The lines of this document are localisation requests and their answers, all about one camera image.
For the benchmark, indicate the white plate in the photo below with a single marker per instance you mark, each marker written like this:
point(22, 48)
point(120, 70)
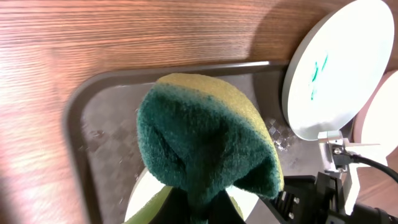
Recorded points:
point(147, 187)
point(336, 68)
point(376, 123)

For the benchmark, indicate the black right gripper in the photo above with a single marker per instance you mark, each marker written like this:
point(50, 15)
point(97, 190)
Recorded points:
point(330, 196)

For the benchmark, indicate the green yellow sponge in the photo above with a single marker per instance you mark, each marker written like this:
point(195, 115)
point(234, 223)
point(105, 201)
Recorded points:
point(201, 134)

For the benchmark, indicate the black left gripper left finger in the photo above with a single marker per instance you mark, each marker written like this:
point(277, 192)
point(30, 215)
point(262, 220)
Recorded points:
point(175, 209)

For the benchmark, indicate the large dark serving tray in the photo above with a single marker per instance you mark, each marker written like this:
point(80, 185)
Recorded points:
point(99, 125)

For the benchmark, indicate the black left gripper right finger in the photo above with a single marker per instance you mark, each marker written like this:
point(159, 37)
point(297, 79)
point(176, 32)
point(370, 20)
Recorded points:
point(223, 210)

